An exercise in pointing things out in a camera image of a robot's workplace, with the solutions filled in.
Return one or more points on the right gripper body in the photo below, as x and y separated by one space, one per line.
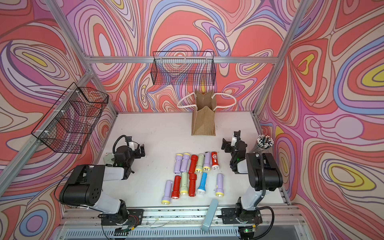
229 144

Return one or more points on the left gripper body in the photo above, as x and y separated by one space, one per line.
139 150

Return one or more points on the red white flashlight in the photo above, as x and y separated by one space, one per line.
215 163

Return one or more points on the purple flashlight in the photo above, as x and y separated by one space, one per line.
166 199
178 163
207 162
220 185
185 162

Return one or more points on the burlap tote bag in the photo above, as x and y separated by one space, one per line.
204 111

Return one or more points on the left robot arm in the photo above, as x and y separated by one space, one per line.
84 187

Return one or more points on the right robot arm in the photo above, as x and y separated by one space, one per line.
263 173

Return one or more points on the cup of pens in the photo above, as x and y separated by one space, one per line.
263 144

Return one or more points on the small green white device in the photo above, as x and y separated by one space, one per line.
109 159

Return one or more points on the green flashlight top row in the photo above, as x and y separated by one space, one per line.
200 162

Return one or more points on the green flashlight row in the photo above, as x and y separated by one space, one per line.
200 162
184 184

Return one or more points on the red flashlight top row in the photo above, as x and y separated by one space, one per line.
193 164

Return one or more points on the red flashlight bottom middle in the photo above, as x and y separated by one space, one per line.
192 185

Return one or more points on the red flashlight bottom left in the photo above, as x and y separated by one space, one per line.
176 187

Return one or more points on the blue flashlight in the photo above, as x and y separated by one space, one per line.
202 186

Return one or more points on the green flashlight bottom row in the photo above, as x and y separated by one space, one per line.
184 184

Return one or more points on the grey blue bar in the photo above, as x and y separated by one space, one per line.
209 215

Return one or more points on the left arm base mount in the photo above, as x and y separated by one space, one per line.
130 218

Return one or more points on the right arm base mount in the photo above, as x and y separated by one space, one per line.
239 216

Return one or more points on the left wire basket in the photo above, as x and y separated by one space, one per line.
74 121

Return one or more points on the wire basket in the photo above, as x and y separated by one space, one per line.
183 68
74 121

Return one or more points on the back wire basket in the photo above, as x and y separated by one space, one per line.
183 68

